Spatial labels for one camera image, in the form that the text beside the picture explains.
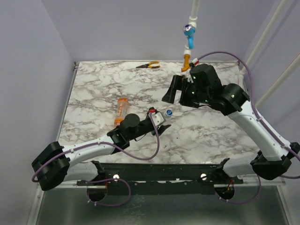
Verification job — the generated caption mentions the blue Pocari Sweat cap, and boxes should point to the blue Pocari Sweat cap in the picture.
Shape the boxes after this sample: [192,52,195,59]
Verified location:
[165,109,173,117]

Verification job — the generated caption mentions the orange label tea bottle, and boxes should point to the orange label tea bottle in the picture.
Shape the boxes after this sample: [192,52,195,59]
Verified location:
[114,93,129,127]

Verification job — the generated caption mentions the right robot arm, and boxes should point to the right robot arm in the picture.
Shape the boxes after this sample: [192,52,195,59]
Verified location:
[162,64,300,184]

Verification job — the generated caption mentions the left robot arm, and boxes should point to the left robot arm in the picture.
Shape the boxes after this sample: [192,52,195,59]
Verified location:
[31,109,173,191]

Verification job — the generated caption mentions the orange plastic faucet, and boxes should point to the orange plastic faucet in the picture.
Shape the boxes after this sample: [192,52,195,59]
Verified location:
[181,54,190,73]

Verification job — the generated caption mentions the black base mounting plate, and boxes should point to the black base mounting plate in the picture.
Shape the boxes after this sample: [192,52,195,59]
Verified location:
[77,162,243,198]

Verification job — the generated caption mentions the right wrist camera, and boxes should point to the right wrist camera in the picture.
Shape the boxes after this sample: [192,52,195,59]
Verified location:
[189,58,200,68]

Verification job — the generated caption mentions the yellow handled pliers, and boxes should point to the yellow handled pliers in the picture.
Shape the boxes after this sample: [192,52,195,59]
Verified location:
[135,61,160,69]

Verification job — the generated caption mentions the white PVC pipe frame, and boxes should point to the white PVC pipe frame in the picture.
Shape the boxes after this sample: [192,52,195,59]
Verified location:
[181,0,300,106]

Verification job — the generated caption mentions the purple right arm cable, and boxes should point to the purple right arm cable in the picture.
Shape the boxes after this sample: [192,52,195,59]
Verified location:
[196,51,300,204]

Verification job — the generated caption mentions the aluminium rail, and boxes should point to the aluminium rail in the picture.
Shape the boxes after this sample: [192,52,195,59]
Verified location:
[56,175,286,189]

